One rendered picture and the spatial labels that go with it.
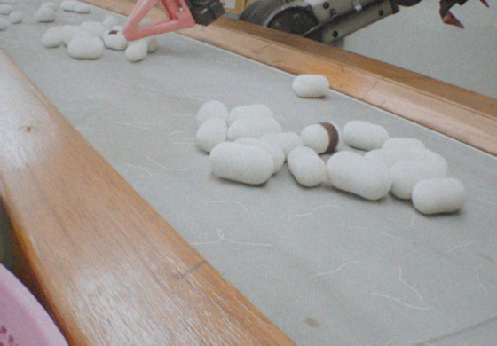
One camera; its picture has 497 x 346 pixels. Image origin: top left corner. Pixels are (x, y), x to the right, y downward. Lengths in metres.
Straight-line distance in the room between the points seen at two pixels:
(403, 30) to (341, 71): 2.44
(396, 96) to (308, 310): 0.36
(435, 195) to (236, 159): 0.10
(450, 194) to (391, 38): 2.79
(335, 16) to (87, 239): 0.94
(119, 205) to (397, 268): 0.12
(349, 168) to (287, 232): 0.06
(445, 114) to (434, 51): 2.40
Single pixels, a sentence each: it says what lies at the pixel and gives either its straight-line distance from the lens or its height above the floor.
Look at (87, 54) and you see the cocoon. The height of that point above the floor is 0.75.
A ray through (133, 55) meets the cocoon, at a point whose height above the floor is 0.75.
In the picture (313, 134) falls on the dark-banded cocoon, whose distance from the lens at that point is 0.36.
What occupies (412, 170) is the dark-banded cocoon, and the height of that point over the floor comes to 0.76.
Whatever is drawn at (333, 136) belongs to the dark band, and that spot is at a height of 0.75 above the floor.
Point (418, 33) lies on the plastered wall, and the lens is 2.97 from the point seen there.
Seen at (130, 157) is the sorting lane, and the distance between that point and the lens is 0.33.
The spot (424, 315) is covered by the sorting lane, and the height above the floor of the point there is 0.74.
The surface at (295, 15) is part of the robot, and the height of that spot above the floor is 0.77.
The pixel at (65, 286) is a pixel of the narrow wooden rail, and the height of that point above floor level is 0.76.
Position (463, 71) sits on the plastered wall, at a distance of 2.79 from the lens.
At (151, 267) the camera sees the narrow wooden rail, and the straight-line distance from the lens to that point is 0.17.
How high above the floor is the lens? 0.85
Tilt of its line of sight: 19 degrees down
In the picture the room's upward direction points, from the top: 7 degrees clockwise
